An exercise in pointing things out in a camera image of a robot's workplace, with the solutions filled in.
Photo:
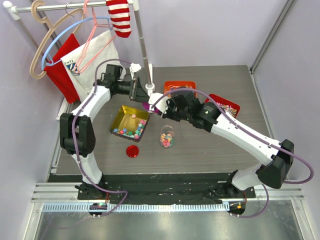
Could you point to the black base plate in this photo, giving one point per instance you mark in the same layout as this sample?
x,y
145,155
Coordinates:
x,y
165,189

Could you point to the gold tin of star candies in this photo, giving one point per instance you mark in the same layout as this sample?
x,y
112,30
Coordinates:
x,y
130,123

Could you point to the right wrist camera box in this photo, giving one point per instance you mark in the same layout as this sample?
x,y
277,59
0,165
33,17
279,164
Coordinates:
x,y
158,101

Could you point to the white clothes rack stand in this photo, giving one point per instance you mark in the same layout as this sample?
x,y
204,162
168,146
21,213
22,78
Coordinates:
x,y
14,12

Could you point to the clear plastic jar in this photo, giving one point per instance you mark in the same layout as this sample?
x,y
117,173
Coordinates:
x,y
166,138

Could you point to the red jar lid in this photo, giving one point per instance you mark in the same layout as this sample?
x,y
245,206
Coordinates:
x,y
132,151

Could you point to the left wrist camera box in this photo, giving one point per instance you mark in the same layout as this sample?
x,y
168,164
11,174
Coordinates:
x,y
134,68

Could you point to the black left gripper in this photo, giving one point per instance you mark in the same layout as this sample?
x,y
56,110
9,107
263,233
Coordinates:
x,y
136,92

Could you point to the aluminium rail frame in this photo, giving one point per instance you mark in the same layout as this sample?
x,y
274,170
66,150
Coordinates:
x,y
274,214

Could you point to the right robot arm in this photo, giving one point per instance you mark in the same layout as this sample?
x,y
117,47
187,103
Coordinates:
x,y
273,156

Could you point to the red cloth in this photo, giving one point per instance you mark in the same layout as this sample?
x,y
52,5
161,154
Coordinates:
x,y
57,73

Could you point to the white cloth bag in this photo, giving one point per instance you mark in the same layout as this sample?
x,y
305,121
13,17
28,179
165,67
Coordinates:
x,y
83,82

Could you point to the pink wire hanger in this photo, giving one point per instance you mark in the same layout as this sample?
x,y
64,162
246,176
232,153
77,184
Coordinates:
x,y
81,65

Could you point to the red white striped sock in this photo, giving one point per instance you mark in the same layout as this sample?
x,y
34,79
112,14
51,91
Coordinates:
x,y
119,14

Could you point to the wooden clothes hanger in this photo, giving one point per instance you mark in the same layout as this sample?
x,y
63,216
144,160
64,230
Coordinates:
x,y
51,29

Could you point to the red lollipop box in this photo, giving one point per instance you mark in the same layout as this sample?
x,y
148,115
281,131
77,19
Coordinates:
x,y
228,106

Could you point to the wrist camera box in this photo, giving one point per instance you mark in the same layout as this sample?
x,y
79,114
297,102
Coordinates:
x,y
134,68
158,101

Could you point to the orange candy box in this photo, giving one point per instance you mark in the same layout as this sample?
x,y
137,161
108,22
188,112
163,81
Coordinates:
x,y
172,85

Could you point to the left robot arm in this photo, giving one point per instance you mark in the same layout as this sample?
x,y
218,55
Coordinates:
x,y
77,135

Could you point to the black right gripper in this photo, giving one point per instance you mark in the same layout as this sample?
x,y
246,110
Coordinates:
x,y
170,102

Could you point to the purple plastic scoop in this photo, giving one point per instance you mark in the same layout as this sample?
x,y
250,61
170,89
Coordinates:
x,y
146,106

